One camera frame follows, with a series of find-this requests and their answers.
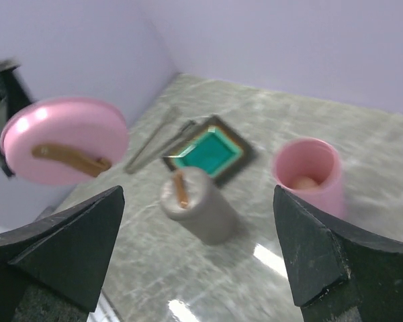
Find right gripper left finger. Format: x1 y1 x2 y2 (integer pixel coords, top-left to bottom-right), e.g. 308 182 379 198
0 186 124 321

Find white steamed bun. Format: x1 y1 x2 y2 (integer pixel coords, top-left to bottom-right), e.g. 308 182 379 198
290 176 319 190

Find metal serving tongs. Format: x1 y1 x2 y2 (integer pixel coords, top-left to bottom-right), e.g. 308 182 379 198
124 106 197 175

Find grey cylindrical container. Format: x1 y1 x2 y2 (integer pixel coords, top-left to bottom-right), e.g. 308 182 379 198
160 186 238 245

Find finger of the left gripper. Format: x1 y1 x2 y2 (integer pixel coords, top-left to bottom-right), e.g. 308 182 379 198
0 59 33 178

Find pink cylindrical container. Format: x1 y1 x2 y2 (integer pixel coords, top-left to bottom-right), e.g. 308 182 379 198
272 138 346 219

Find square teal ceramic plate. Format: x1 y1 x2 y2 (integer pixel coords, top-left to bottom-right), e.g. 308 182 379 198
162 114 257 186

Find grey round lid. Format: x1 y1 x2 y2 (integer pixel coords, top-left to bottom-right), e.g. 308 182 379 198
160 167 212 221

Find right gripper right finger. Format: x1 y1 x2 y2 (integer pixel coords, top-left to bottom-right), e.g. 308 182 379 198
273 186 403 321

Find pink round lid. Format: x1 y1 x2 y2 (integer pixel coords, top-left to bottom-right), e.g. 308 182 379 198
0 97 129 185

